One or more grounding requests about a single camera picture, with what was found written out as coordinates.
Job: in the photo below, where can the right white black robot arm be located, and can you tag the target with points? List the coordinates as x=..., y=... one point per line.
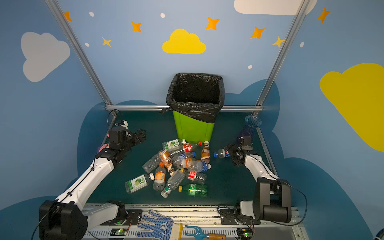
x=272, y=198

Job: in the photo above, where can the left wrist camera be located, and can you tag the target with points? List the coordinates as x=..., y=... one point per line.
x=122, y=123

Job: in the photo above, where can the red cola bottle lying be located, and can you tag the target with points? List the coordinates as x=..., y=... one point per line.
x=186, y=148

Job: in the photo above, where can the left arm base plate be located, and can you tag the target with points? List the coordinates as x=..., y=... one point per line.
x=133, y=216

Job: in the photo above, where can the blue Pepsi label bottle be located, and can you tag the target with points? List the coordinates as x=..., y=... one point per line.
x=221, y=153

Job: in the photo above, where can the large lime label bottle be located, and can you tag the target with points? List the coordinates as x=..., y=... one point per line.
x=138, y=183

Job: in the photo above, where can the green plastic trash bin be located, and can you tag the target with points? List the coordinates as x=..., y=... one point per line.
x=192, y=130

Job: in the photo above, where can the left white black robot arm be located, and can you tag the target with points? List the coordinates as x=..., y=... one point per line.
x=65, y=217

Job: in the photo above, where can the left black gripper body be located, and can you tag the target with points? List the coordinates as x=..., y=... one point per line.
x=137, y=135

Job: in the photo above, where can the purple glass vase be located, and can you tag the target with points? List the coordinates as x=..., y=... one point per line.
x=249, y=129

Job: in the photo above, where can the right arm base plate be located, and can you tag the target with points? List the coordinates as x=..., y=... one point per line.
x=230, y=216

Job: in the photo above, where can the pink plastic watering can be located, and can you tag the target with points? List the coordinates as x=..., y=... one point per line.
x=102, y=147

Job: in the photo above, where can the orange label bottle front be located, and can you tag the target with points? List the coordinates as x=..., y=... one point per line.
x=160, y=176

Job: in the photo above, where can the lime label bottle near bin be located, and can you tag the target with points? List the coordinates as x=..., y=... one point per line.
x=174, y=144

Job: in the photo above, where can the green Sprite bottle yellow cap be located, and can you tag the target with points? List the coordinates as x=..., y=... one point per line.
x=194, y=190

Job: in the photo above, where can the left green circuit board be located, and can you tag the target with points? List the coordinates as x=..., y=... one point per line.
x=119, y=232

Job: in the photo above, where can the clear bottle blue cap centre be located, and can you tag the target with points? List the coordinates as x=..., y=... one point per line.
x=198, y=166

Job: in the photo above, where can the clear bottle green label front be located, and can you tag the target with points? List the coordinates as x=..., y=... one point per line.
x=173, y=182

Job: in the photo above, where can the brown Nescafe bottle lying centre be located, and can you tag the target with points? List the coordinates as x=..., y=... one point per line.
x=167, y=161

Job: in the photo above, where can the teal garden fork wooden handle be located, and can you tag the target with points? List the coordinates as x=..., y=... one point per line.
x=199, y=234

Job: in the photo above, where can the clear ribbed water bottle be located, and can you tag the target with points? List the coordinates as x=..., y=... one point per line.
x=152, y=164

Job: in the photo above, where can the brown Nescafe bottle white cap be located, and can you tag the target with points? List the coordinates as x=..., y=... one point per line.
x=205, y=154

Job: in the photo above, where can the blue dotted work glove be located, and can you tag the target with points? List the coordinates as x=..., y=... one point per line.
x=156, y=226

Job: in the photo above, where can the orange red label bottle centre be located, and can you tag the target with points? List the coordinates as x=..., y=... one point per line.
x=181, y=163

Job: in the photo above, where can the green circuit board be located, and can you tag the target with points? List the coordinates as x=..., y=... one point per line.
x=119, y=232
x=244, y=233

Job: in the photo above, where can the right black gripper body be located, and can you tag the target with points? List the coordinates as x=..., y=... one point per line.
x=235, y=151

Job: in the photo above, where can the red label bottle lying front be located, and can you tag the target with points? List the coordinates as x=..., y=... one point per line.
x=196, y=177

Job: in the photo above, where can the right green circuit board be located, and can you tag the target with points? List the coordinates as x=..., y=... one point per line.
x=244, y=233

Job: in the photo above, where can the black bin liner bag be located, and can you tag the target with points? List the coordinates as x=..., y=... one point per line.
x=196, y=95

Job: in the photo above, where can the aluminium back frame rail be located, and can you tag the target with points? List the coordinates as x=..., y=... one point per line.
x=155, y=108

